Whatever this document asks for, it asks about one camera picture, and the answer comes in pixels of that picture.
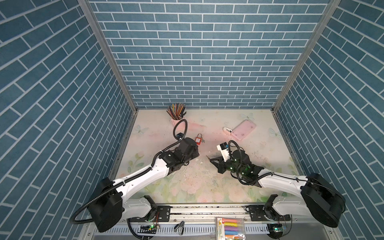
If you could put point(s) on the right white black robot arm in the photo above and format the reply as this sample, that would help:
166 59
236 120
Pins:
311 195

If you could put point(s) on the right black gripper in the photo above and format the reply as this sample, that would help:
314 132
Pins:
221 164

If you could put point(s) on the left circuit board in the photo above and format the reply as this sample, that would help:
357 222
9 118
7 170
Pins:
147 229

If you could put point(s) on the marker pack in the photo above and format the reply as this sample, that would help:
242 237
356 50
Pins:
230 229

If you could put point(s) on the circuit board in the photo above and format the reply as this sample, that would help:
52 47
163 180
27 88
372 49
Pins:
275 231
147 229

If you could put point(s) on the pink case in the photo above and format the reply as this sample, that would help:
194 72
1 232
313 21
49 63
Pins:
243 130

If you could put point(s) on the aluminium front rail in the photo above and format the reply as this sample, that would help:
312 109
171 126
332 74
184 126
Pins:
205 213

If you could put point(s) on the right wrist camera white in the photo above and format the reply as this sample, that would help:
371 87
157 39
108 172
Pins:
224 150

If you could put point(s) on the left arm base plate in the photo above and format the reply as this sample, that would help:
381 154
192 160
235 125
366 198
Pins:
160 214

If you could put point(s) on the pink pencil cup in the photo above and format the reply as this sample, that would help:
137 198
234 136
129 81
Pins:
174 122

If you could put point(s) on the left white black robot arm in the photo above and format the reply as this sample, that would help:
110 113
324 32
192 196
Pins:
111 201

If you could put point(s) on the black metal clip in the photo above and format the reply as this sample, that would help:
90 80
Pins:
179 228

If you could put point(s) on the white small device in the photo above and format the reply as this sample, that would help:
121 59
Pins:
227 130

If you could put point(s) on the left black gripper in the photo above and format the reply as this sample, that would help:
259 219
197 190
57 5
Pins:
196 152

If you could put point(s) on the right circuit board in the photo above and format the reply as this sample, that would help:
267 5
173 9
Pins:
275 231

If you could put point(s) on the red padlock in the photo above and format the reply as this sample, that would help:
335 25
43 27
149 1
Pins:
199 139

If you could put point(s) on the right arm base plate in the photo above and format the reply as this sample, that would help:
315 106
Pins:
258 213

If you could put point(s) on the coloured pencils bundle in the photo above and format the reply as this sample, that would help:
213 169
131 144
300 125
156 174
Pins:
177 111

